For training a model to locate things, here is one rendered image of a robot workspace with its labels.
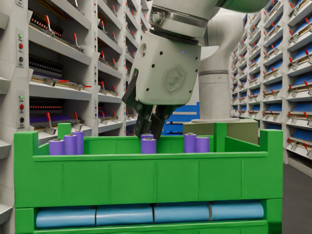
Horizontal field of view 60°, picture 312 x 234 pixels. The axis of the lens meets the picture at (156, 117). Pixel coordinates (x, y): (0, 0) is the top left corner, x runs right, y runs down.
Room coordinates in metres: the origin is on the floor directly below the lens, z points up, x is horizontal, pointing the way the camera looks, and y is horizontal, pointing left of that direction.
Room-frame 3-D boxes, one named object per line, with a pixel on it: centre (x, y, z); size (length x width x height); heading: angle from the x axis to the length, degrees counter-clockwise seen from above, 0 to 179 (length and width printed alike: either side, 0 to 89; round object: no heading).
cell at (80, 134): (0.45, 0.13, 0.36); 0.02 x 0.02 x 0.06
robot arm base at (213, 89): (1.09, -0.23, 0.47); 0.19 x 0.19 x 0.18
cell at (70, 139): (0.38, 0.12, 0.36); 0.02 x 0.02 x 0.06
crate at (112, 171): (0.40, 0.01, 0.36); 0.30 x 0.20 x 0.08; 96
